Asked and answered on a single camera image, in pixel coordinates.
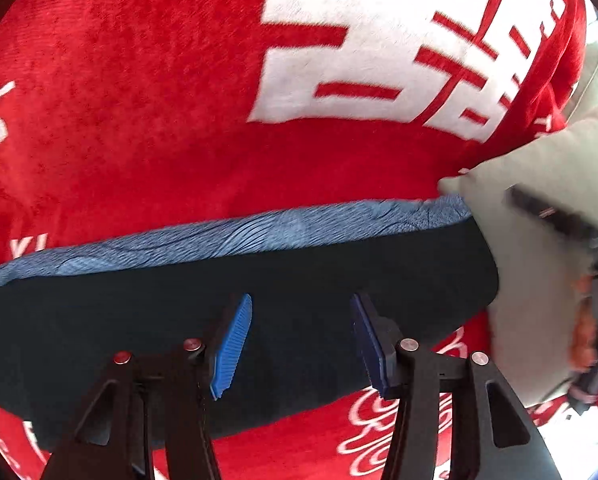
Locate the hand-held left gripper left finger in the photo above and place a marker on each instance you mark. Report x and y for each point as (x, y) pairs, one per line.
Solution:
(231, 350)

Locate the red printed blanket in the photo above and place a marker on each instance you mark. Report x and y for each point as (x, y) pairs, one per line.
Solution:
(154, 100)

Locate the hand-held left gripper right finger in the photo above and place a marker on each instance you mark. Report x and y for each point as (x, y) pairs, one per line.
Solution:
(368, 345)

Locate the beige pillow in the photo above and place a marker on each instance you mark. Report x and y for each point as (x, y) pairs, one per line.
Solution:
(519, 270)

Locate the beige cushion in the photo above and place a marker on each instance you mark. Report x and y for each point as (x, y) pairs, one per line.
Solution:
(596, 77)

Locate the black pants with blue waistband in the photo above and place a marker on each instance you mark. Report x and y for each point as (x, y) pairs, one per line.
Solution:
(129, 310)

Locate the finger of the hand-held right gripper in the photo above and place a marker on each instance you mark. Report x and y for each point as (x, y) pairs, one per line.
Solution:
(554, 217)

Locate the person's right hand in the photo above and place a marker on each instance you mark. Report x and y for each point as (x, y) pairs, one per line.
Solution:
(585, 335)

